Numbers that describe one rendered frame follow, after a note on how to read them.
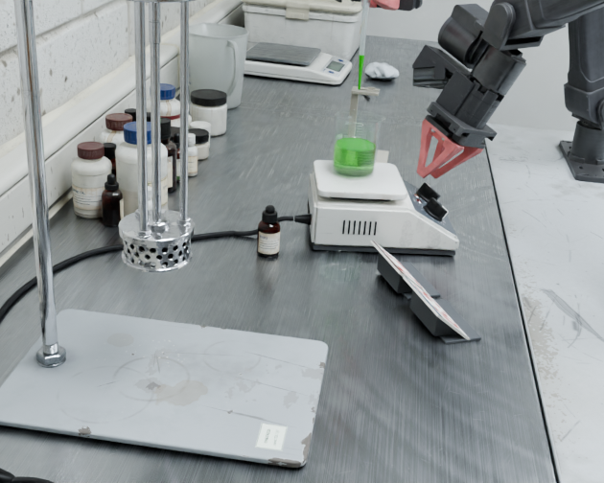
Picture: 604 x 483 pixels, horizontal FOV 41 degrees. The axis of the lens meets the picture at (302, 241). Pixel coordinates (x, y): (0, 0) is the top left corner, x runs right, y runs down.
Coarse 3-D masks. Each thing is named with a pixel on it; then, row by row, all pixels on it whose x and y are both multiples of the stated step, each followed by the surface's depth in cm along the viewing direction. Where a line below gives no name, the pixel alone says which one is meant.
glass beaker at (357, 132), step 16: (352, 112) 113; (368, 112) 112; (336, 128) 110; (352, 128) 108; (368, 128) 108; (336, 144) 110; (352, 144) 108; (368, 144) 109; (336, 160) 111; (352, 160) 109; (368, 160) 110; (352, 176) 110; (368, 176) 111
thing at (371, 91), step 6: (354, 90) 138; (360, 90) 138; (366, 90) 139; (372, 90) 138; (378, 90) 139; (354, 96) 139; (354, 102) 139; (354, 108) 140; (378, 150) 147; (384, 150) 147; (378, 156) 144; (384, 156) 144; (378, 162) 141; (384, 162) 141
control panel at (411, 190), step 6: (408, 186) 117; (414, 186) 119; (408, 192) 114; (414, 192) 116; (414, 198) 113; (420, 198) 115; (414, 204) 110; (420, 204) 112; (426, 204) 114; (420, 210) 110; (426, 216) 109; (438, 222) 110; (444, 222) 112; (450, 222) 114; (444, 228) 110; (450, 228) 111
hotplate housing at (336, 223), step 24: (312, 192) 112; (312, 216) 110; (336, 216) 107; (360, 216) 108; (384, 216) 108; (408, 216) 108; (312, 240) 109; (336, 240) 109; (360, 240) 109; (384, 240) 109; (408, 240) 109; (432, 240) 110; (456, 240) 110
